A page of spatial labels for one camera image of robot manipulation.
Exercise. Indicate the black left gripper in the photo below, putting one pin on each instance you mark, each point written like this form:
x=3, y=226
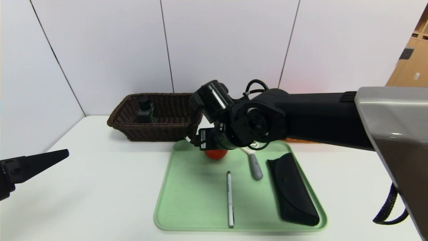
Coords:
x=4, y=176

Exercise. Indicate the wooden cabinet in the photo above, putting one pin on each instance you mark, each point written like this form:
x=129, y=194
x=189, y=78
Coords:
x=408, y=67

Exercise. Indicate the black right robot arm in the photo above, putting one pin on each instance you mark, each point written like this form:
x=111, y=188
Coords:
x=317, y=117

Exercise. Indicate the black glasses case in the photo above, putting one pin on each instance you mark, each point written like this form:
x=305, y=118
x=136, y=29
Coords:
x=291, y=190

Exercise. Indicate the light green plastic tray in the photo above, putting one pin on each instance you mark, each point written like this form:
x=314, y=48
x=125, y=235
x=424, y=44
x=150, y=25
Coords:
x=200, y=201

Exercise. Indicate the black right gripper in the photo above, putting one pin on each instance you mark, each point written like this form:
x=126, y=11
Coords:
x=203, y=139

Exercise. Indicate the white pen black cap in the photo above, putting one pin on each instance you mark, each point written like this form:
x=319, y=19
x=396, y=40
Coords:
x=229, y=201

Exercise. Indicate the dark pump bottle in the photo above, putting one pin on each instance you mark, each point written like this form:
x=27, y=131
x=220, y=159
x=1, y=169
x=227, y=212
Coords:
x=145, y=112

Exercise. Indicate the dark grey wall plate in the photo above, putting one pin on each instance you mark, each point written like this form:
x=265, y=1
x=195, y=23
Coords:
x=406, y=53

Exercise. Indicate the dark brown wicker basket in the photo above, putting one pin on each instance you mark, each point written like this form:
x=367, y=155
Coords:
x=160, y=134

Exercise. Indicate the red apple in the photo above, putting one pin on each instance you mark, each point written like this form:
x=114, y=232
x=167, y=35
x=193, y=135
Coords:
x=215, y=154

